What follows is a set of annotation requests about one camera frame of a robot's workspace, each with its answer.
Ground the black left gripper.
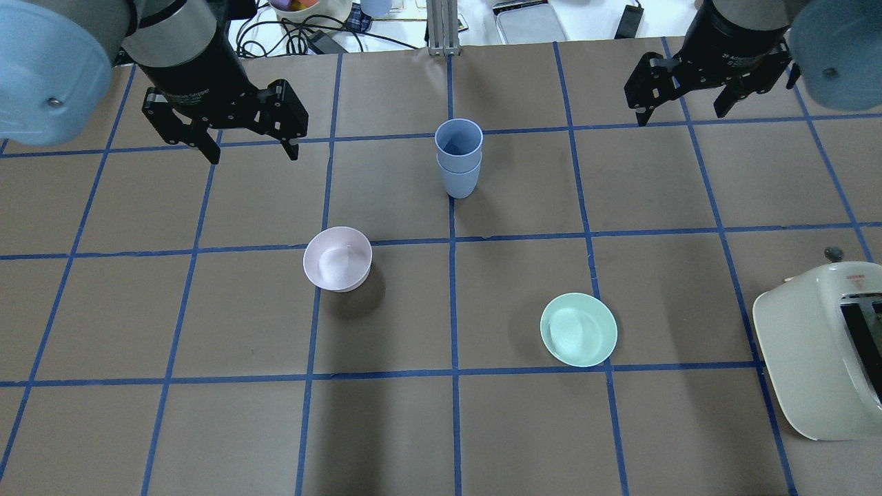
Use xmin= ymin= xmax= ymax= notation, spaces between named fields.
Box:
xmin=135 ymin=28 xmax=309 ymax=165

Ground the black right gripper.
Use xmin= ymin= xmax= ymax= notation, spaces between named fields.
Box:
xmin=624 ymin=20 xmax=791 ymax=127

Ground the blue cup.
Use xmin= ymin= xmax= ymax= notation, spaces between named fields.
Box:
xmin=437 ymin=161 xmax=482 ymax=200
xmin=434 ymin=118 xmax=483 ymax=174

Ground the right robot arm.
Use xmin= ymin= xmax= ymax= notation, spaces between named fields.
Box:
xmin=624 ymin=1 xmax=881 ymax=126

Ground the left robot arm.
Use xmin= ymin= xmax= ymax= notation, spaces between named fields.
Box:
xmin=1 ymin=1 xmax=309 ymax=164

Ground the black power adapter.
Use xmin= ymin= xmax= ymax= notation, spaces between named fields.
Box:
xmin=614 ymin=1 xmax=644 ymax=39

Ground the pink bowl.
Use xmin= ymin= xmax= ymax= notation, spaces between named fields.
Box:
xmin=302 ymin=226 xmax=373 ymax=293

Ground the grey kitchen scale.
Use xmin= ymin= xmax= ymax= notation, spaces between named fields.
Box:
xmin=492 ymin=1 xmax=569 ymax=45

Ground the cream toaster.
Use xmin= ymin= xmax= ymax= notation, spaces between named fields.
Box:
xmin=752 ymin=261 xmax=881 ymax=442

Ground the green bowl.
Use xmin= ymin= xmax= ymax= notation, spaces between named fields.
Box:
xmin=540 ymin=292 xmax=619 ymax=368

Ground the aluminium frame post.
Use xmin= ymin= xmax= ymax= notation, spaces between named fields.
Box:
xmin=426 ymin=0 xmax=461 ymax=56

